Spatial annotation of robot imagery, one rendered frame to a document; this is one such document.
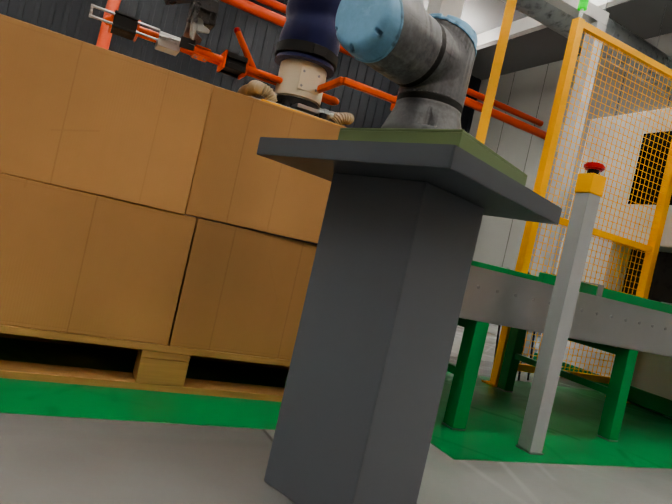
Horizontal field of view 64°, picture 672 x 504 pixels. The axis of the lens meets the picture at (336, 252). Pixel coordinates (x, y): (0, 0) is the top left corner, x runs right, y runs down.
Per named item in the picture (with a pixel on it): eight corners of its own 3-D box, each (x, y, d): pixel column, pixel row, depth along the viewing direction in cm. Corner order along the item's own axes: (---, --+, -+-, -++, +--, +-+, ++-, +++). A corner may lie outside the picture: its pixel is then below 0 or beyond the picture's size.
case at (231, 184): (319, 244, 224) (340, 149, 223) (360, 253, 187) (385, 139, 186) (172, 211, 200) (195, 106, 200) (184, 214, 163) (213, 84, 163)
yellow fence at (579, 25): (617, 398, 356) (689, 86, 355) (631, 403, 347) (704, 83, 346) (481, 381, 306) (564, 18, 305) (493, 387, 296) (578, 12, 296)
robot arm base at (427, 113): (478, 159, 121) (488, 116, 121) (424, 130, 109) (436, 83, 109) (415, 158, 135) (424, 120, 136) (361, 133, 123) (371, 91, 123)
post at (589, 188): (529, 447, 196) (590, 177, 196) (543, 455, 190) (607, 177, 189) (515, 446, 193) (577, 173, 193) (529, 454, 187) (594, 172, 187)
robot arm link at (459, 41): (476, 114, 122) (494, 39, 122) (432, 84, 110) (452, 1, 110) (422, 116, 133) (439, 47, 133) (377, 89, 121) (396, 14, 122)
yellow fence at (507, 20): (424, 352, 364) (494, 47, 363) (439, 356, 362) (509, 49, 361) (416, 375, 279) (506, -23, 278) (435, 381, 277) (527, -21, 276)
